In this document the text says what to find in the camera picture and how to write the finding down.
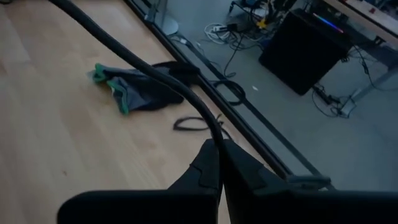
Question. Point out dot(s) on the black power strip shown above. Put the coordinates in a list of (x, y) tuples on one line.
[(325, 96)]

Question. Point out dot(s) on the black computer box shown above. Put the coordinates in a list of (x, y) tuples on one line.
[(301, 53)]

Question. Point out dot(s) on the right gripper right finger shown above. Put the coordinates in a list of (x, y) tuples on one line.
[(248, 186)]

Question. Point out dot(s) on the grey work glove green cuff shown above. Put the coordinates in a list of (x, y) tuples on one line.
[(174, 70), (143, 96)]

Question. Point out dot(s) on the light wooden desk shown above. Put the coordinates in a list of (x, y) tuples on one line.
[(373, 18)]

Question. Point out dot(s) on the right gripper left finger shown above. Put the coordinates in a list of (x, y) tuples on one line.
[(202, 174)]

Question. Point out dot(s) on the black aluminium table frame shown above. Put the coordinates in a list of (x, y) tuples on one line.
[(261, 148)]

